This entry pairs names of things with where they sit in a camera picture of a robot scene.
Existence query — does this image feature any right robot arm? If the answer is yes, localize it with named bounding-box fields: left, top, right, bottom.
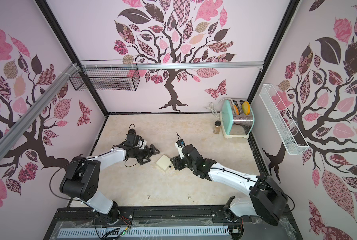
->
left=170, top=140, right=289, bottom=226

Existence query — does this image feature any white slotted cable duct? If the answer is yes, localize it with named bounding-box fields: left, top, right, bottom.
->
left=56, top=226, right=229, bottom=240

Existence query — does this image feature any cream drawer jewelry box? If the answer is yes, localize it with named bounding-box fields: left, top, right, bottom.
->
left=156, top=155, right=172, bottom=172

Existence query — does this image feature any black wire basket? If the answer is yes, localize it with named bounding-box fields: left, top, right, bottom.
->
left=69, top=60, right=141, bottom=91

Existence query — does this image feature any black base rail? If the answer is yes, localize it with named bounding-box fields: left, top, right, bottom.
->
left=44, top=205, right=302, bottom=240

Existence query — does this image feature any mint green toaster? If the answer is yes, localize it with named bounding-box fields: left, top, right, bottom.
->
left=219, top=99, right=255, bottom=139

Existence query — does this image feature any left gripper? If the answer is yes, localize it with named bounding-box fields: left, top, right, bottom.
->
left=133, top=144, right=160, bottom=166

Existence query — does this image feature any aluminium rail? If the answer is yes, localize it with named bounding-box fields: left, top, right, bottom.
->
left=0, top=63, right=77, bottom=161
left=82, top=62, right=264, bottom=70

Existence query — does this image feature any aluminium rail back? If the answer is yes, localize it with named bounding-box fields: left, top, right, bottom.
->
left=82, top=62, right=264, bottom=70

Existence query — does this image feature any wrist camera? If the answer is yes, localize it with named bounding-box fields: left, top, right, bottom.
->
left=175, top=140, right=185, bottom=159
left=138, top=140, right=147, bottom=149

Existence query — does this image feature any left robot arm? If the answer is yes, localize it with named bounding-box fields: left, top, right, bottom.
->
left=59, top=134, right=161, bottom=224

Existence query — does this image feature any brown spice jar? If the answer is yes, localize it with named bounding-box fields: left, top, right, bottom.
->
left=213, top=120, right=221, bottom=134

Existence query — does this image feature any aluminium rail left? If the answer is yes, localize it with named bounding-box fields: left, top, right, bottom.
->
left=0, top=63, right=77, bottom=161

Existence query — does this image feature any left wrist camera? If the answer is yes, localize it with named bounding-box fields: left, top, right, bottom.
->
left=138, top=140, right=147, bottom=149

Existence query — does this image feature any white toaster cable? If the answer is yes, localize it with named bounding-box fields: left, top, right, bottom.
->
left=205, top=97, right=236, bottom=120

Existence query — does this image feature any white wire shelf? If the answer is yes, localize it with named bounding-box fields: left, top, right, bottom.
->
left=259, top=84, right=310, bottom=155

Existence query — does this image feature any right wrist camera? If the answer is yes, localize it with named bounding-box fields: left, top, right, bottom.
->
left=175, top=140, right=185, bottom=159

